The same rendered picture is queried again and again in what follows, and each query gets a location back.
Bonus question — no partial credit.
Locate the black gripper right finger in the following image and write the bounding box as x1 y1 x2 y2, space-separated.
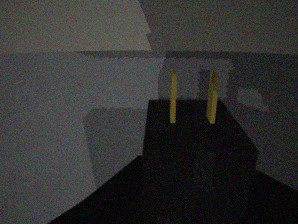
241 169 298 224

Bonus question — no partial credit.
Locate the black two-prong plug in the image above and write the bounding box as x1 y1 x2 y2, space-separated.
142 69 259 224

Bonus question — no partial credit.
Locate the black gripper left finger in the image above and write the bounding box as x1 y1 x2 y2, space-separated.
48 156 145 224

